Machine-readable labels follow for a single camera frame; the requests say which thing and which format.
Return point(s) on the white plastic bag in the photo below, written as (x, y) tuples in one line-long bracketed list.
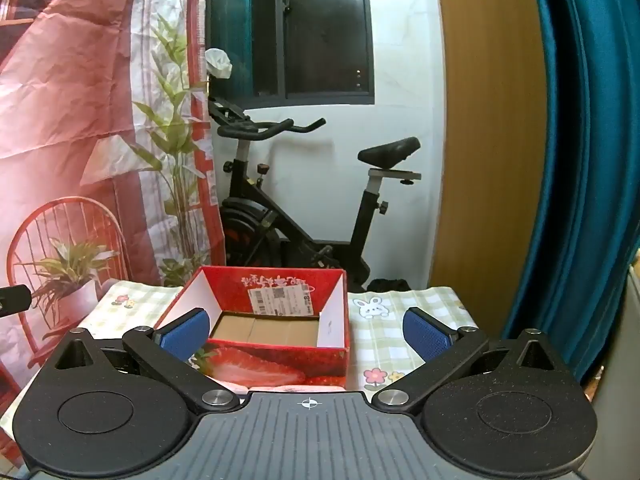
[(218, 62)]

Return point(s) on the printed wall backdrop cloth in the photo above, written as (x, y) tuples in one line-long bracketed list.
[(65, 110)]

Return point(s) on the black exercise bike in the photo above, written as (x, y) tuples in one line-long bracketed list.
[(250, 220)]

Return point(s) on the grey cabinet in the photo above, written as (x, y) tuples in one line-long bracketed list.
[(625, 360)]

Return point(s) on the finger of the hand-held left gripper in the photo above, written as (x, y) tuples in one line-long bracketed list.
[(12, 299)]

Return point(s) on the dark framed window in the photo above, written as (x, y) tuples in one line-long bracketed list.
[(320, 35)]

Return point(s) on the green checked bunny tablecloth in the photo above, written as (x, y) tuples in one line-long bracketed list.
[(380, 340)]

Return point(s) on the wooden door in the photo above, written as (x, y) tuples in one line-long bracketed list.
[(490, 160)]

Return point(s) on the red strawberry print box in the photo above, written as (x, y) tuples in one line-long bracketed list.
[(280, 360)]

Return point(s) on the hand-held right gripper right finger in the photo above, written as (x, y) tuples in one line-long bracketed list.
[(426, 334)]

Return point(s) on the dark cloth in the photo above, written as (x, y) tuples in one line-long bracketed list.
[(390, 284)]

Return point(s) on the teal curtain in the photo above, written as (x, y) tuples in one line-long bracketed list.
[(590, 160)]

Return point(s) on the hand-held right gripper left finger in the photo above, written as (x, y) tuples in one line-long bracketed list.
[(184, 334)]

